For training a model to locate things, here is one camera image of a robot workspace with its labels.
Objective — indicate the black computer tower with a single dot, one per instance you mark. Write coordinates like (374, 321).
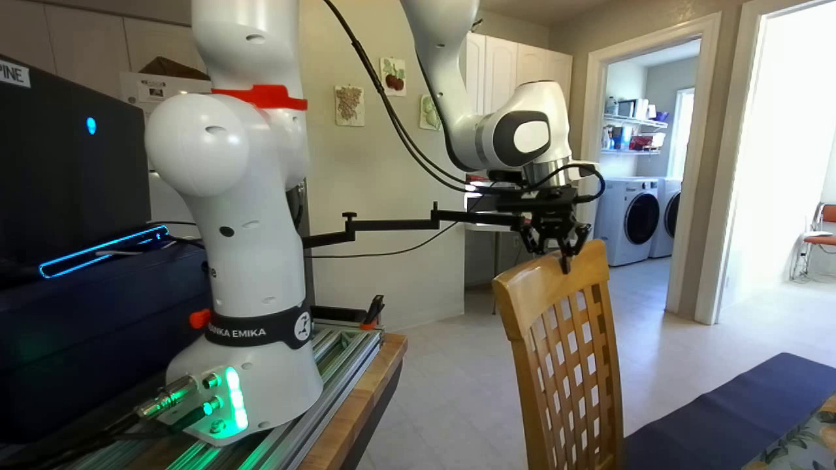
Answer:
(68, 165)

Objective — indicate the white front-load dryer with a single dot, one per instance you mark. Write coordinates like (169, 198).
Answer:
(668, 216)

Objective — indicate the laundry room shelf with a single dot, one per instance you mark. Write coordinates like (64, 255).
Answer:
(634, 121)

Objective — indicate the wooden lattice-back chair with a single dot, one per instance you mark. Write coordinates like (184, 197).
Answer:
(565, 366)

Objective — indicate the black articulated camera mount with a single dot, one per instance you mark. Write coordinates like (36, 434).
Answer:
(393, 225)

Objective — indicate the flower wall picture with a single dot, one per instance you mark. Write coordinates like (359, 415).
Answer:
(348, 105)

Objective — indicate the dark blue equipment case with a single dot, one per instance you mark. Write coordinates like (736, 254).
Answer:
(95, 330)

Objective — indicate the lemon print tablecloth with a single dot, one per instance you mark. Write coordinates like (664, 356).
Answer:
(804, 438)

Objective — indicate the aluminium rail base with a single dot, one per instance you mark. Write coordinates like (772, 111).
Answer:
(334, 366)

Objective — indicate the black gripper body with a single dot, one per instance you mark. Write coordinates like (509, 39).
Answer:
(551, 211)

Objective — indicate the cardboard box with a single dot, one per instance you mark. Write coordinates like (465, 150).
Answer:
(164, 81)

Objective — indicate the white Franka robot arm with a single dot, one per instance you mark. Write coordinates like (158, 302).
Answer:
(250, 225)

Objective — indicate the green leaf wall picture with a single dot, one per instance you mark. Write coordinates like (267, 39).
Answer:
(428, 111)

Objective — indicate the navy blue placemat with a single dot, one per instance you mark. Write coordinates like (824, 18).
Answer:
(739, 407)

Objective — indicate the cherry wall picture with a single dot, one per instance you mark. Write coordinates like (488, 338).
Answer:
(393, 79)

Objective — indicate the black red clamp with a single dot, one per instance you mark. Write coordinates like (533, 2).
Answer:
(355, 313)

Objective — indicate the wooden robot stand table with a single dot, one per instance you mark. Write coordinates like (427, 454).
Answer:
(360, 407)

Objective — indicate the white front-load washing machine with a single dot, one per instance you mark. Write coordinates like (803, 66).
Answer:
(627, 219)

